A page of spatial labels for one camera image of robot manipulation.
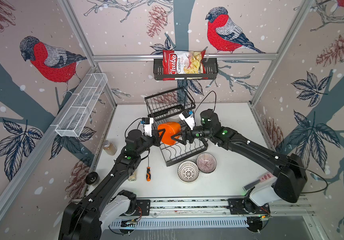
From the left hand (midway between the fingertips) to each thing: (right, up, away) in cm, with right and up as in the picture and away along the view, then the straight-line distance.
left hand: (164, 130), depth 74 cm
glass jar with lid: (-34, -12, +12) cm, 38 cm away
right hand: (+4, -3, -3) cm, 6 cm away
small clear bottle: (-18, -26, +7) cm, 33 cm away
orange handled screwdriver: (-10, -26, +9) cm, 29 cm away
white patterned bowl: (+13, -24, +7) cm, 28 cm away
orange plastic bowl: (+4, +1, -7) cm, 8 cm away
